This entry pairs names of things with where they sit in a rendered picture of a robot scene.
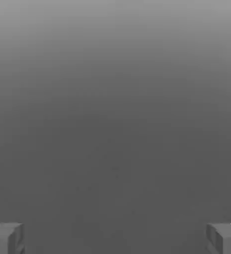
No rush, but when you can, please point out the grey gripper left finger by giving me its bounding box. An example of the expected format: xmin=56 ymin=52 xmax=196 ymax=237
xmin=0 ymin=222 xmax=26 ymax=254

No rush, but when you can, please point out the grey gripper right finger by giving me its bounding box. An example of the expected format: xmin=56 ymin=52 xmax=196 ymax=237
xmin=205 ymin=222 xmax=231 ymax=254

